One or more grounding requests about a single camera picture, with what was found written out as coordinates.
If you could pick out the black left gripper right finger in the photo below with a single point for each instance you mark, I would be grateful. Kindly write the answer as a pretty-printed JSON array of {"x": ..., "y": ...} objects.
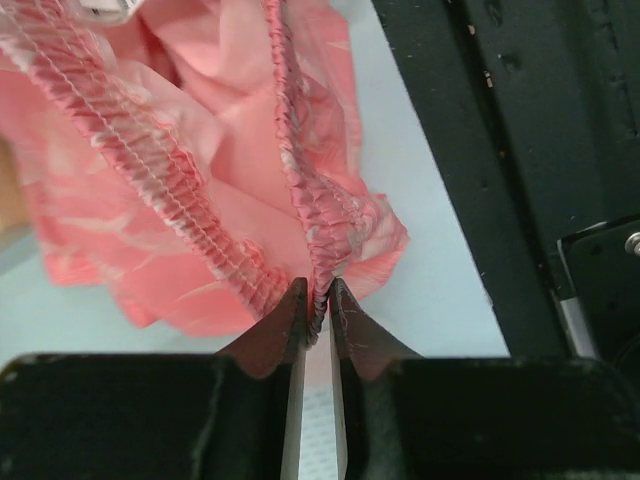
[{"x": 403, "y": 416}]

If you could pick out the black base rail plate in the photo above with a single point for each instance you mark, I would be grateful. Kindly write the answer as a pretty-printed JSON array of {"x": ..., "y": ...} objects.
[{"x": 531, "y": 110}]

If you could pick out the wooden clothes rack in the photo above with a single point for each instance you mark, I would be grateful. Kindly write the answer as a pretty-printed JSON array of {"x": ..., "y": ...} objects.
[{"x": 14, "y": 211}]

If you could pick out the white slotted cable duct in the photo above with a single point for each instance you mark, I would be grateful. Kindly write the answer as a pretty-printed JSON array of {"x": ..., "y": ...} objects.
[{"x": 321, "y": 450}]

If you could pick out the pink patterned shorts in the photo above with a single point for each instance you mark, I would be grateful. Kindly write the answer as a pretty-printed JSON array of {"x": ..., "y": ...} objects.
[{"x": 193, "y": 156}]

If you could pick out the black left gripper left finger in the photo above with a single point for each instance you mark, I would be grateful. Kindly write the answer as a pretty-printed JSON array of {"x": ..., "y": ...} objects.
[{"x": 232, "y": 414}]

